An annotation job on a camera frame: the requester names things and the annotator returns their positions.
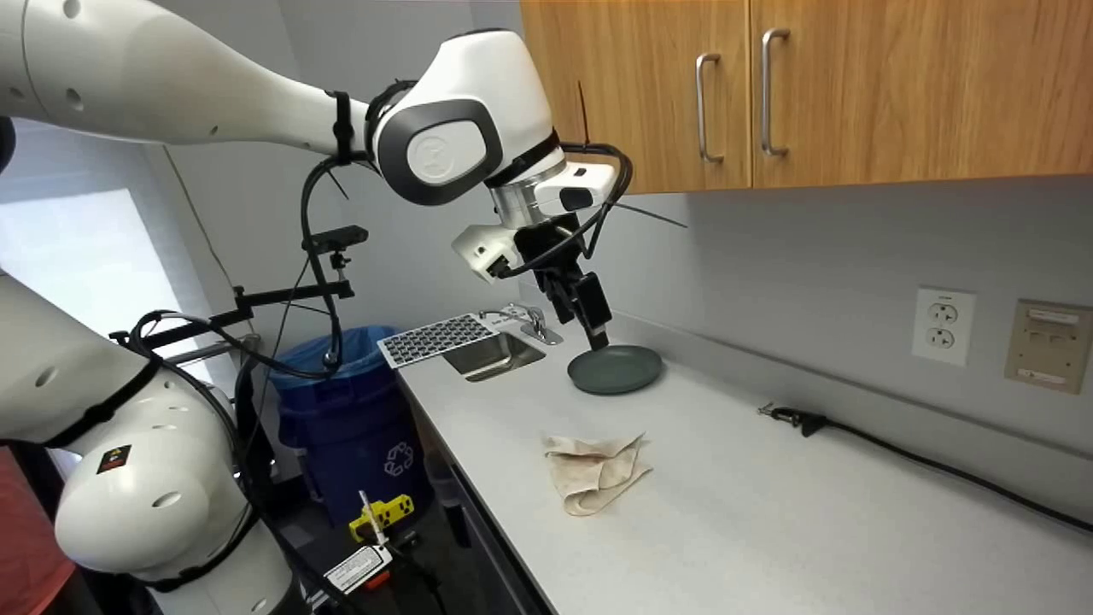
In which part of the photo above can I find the beige cloth towel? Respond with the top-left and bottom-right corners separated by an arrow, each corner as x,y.
542,432 -> 648,516

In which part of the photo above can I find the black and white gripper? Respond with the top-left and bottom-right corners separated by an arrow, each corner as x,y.
454,145 -> 625,347

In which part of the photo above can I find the white wall power outlet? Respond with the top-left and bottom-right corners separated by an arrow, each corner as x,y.
912,286 -> 977,365

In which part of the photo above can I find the wooden cabinet left door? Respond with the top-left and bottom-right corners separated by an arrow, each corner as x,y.
521,0 -> 751,194

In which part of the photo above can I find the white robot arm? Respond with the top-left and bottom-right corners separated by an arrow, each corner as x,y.
0,0 -> 631,615

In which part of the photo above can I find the black camera on stand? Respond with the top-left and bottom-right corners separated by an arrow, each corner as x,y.
300,226 -> 369,254

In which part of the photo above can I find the beige wall plate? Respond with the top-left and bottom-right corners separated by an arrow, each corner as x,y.
1005,300 -> 1093,391

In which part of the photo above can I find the dark green plate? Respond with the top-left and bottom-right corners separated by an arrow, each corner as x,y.
569,346 -> 662,396

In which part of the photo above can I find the wooden cabinet right door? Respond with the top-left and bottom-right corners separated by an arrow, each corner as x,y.
751,0 -> 1093,186

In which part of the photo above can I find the black smartphone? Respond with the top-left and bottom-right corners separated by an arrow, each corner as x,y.
448,330 -> 542,382

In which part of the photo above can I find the silver right cabinet handle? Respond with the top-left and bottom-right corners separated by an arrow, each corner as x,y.
759,27 -> 791,157

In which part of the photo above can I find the blue recycling bin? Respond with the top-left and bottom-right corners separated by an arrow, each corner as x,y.
274,325 -> 430,527

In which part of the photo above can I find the silver left cabinet handle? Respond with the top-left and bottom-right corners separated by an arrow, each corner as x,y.
693,52 -> 726,165

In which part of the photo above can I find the wooden cabinet door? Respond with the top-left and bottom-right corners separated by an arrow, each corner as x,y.
751,0 -> 1093,186
521,0 -> 751,194

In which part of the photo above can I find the silver cabinet handle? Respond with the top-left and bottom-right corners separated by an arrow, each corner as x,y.
759,27 -> 791,157
693,52 -> 726,165

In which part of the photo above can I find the black cable on counter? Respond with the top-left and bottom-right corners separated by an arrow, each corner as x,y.
762,398 -> 1093,532

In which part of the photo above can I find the yellow tool on floor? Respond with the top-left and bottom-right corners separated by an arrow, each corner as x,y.
348,492 -> 417,542

